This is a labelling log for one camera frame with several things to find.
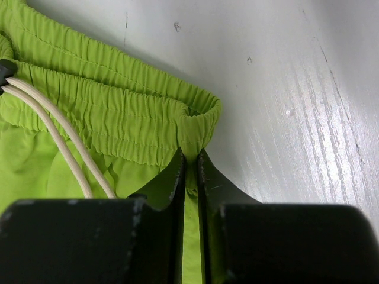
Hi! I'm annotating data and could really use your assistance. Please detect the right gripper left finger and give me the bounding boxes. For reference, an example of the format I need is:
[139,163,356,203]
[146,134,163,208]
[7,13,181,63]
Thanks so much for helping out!
[1,150,186,283]

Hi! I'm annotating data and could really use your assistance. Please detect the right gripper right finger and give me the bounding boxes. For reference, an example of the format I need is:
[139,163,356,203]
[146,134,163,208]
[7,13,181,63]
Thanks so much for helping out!
[197,151,378,283]

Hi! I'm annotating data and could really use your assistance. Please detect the lime green shorts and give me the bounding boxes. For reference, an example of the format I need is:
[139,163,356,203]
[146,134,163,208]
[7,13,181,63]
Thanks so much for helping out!
[1,1,222,283]

